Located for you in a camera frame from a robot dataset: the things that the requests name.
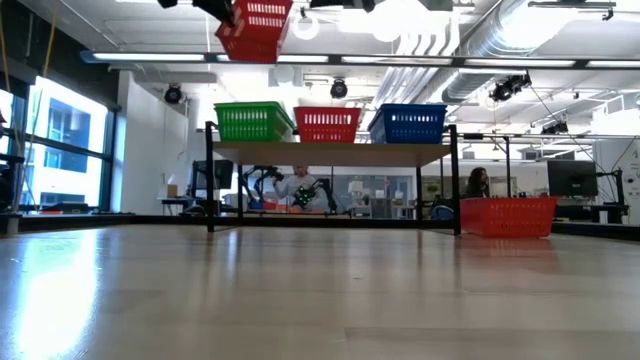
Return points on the red plastic basket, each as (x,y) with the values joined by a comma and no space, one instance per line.
(325,132)
(507,217)
(255,45)

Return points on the green plastic basket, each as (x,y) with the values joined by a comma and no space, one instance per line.
(250,104)
(250,125)

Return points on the blue plastic basket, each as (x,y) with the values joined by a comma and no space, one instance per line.
(410,105)
(407,132)

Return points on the background black robot arm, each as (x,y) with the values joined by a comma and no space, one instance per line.
(272,174)
(305,195)

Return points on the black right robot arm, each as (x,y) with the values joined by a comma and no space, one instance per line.
(340,4)

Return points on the wooden shelf with black legs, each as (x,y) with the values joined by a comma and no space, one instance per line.
(330,154)

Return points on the long linear ceiling light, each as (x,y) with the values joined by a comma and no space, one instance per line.
(150,57)

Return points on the black round spotlight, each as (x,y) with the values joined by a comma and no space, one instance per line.
(173,94)
(338,89)

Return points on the black computer monitor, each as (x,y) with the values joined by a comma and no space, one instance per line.
(572,177)
(222,174)

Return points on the person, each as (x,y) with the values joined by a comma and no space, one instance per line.
(295,185)
(477,185)

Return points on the small cardboard box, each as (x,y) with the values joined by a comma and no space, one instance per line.
(172,191)

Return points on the large glass window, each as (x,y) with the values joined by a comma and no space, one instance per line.
(70,150)

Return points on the dark equipment stand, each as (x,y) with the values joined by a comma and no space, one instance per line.
(10,190)

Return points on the blue round object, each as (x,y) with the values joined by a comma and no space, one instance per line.
(442,212)

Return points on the black track spotlight cluster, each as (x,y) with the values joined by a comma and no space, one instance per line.
(510,87)
(555,127)

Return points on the silver ventilation duct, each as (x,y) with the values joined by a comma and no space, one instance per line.
(500,45)

